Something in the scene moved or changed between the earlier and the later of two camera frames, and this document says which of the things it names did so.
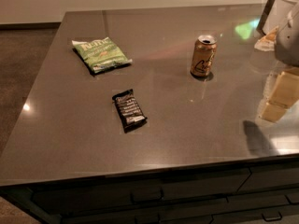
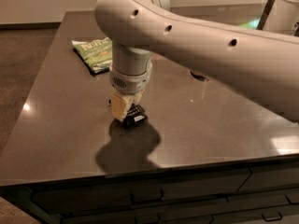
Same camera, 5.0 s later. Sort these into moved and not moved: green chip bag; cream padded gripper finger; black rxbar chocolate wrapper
Moved: cream padded gripper finger
Not moved: black rxbar chocolate wrapper; green chip bag
